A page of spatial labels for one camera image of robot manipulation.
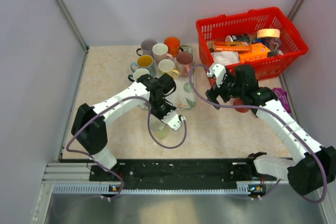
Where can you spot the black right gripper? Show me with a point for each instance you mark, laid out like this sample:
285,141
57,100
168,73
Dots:
214,92

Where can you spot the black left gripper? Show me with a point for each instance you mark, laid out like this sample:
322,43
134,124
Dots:
169,108

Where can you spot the red mug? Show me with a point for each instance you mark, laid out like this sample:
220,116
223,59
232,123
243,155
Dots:
239,102

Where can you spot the yellow mug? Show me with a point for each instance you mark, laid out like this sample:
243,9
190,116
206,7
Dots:
167,66

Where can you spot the dark green mug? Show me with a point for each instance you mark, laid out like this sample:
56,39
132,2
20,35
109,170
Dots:
137,74

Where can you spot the light blue butterfly mug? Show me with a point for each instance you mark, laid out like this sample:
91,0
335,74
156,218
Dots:
144,62

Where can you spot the pale pink faceted mug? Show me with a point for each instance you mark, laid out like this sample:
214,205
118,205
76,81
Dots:
160,52

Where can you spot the pink ghost pattern mug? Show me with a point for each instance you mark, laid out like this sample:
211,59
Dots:
184,63

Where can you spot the lime green faceted mug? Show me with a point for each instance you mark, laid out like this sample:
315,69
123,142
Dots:
158,128

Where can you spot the lilac purple mug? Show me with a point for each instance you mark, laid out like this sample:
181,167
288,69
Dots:
146,47

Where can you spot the orange mug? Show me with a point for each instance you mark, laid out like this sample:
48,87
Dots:
174,46

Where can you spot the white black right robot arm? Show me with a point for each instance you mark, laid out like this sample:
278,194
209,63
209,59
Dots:
312,166

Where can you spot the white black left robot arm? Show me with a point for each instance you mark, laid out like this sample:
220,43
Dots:
90,124

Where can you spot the floral white serving tray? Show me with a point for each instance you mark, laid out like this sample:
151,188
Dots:
183,98

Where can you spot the white plastic bag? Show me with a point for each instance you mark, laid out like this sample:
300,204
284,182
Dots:
225,58

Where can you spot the orange snack box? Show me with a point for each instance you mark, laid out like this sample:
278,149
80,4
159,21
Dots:
259,51

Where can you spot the orange rectangular box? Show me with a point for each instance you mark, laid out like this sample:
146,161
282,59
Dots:
235,46

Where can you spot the purple snack packet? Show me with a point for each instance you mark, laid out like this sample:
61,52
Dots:
282,98

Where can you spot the black printed can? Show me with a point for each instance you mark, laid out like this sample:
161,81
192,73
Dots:
239,38

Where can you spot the clear plastic bottle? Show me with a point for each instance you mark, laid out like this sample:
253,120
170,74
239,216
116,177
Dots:
273,44

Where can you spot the masking tape roll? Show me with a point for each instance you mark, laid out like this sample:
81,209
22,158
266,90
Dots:
268,33

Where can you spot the red plastic basket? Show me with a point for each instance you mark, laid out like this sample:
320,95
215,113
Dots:
218,27

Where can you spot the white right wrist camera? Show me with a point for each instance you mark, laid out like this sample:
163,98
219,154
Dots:
218,72

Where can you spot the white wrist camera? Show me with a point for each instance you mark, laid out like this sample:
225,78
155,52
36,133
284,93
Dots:
173,120
218,72

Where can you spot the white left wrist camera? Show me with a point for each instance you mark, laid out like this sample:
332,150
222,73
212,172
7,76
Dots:
173,120

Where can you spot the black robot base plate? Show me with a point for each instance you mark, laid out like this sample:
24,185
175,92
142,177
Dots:
175,174

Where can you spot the aluminium rail frame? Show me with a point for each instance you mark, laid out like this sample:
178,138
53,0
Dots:
173,191

